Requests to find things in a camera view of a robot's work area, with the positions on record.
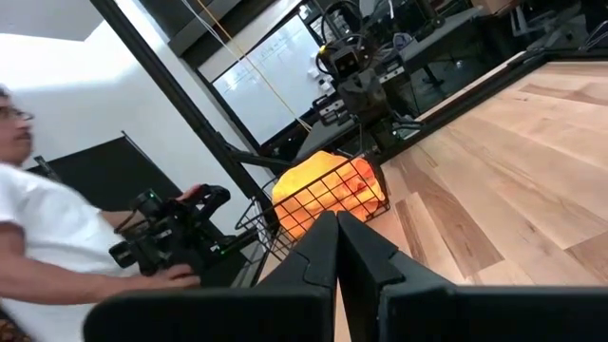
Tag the black metal table frame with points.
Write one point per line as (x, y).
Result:
(190, 109)

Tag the white whiteboard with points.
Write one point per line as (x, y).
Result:
(275, 81)

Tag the black panel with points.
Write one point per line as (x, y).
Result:
(109, 176)

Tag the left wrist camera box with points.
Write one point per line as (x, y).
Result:
(345, 59)

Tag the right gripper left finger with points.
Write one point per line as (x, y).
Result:
(228, 316)

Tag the person's hand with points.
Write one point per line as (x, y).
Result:
(178, 277)
(190, 192)

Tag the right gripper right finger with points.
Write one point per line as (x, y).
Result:
(475, 316)

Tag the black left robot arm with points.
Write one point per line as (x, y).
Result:
(375, 135)

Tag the person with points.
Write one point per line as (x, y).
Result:
(52, 228)

